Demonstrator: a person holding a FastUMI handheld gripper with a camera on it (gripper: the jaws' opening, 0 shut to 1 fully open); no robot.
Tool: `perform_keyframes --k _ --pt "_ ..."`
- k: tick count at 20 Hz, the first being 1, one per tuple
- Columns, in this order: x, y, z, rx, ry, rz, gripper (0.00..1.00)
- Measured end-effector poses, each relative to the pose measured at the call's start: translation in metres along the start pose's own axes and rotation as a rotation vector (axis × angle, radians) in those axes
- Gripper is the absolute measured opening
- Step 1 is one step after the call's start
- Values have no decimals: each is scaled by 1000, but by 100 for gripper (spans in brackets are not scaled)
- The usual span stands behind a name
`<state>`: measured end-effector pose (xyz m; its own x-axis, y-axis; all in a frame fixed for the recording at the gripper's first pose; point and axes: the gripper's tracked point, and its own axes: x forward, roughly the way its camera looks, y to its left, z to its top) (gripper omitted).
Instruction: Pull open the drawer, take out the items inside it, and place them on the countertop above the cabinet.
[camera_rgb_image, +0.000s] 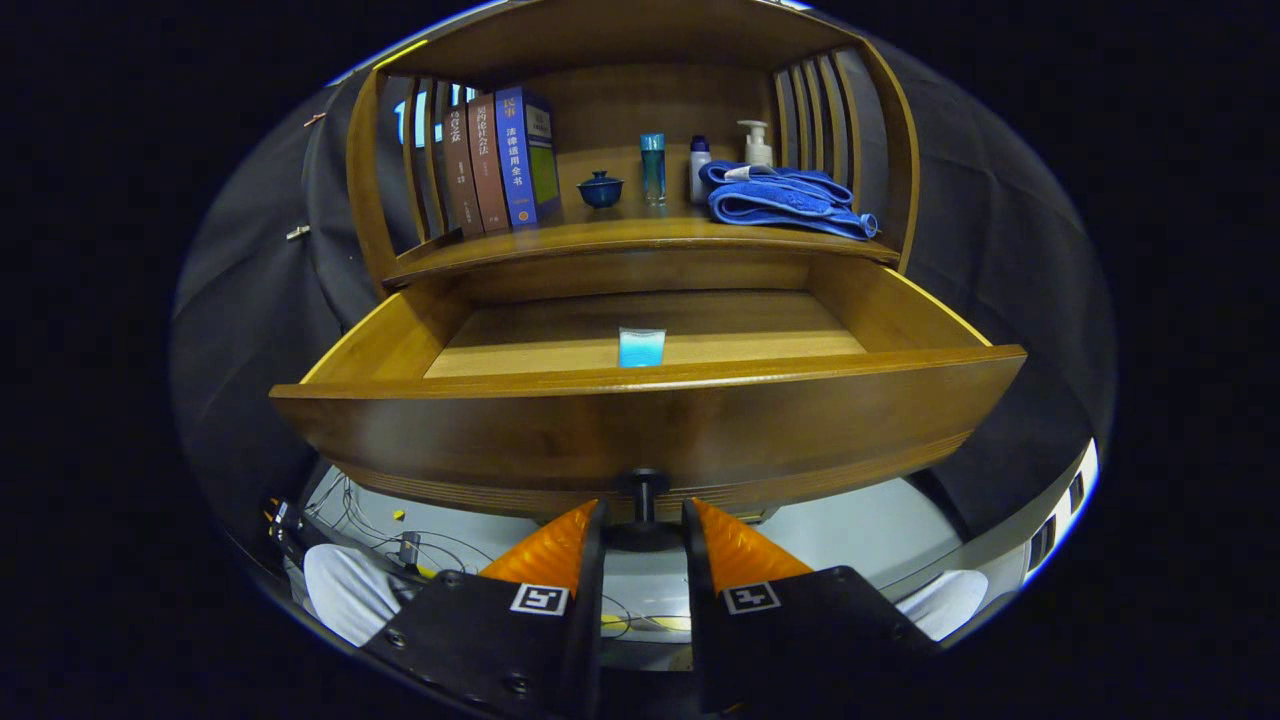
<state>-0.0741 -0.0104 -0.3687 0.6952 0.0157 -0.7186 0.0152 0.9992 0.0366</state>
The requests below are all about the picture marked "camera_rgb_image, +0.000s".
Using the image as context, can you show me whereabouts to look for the white box with dark slots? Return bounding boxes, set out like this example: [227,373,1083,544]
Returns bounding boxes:
[1022,438,1100,587]

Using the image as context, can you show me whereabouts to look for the wooden countertop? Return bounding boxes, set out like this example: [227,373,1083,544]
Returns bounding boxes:
[385,195,901,288]

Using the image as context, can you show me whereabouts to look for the folded blue towel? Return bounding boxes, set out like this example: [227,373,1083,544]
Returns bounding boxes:
[698,160,880,241]

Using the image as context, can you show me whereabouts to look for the tall blue glass bottle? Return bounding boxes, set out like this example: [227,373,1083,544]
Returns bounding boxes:
[640,133,667,207]

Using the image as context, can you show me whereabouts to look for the dark brown book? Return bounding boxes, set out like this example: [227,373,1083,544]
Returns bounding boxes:
[440,105,485,238]

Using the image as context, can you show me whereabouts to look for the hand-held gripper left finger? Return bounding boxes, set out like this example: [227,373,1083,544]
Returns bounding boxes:
[360,498,608,720]

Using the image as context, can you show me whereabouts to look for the thick blue book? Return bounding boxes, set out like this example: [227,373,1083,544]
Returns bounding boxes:
[494,86,562,229]

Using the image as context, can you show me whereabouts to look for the person's white trouser leg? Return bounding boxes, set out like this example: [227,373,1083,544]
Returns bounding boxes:
[303,543,421,648]
[895,569,991,642]

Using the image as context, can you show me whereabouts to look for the wooden drawer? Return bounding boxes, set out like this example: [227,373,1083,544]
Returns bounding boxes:
[270,255,1028,553]

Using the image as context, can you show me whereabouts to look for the blue squeeze tube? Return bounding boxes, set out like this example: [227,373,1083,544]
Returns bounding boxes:
[618,326,667,369]

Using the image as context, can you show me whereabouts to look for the reddish brown book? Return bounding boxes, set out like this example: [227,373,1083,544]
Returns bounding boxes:
[467,97,512,233]

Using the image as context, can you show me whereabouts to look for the wooden cabinet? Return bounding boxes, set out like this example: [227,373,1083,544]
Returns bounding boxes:
[345,0,921,521]

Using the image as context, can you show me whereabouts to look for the blue lidded teacup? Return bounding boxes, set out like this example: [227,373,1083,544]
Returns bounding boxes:
[577,170,626,210]

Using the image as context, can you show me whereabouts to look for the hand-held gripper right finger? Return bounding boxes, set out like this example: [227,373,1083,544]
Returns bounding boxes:
[682,497,943,717]

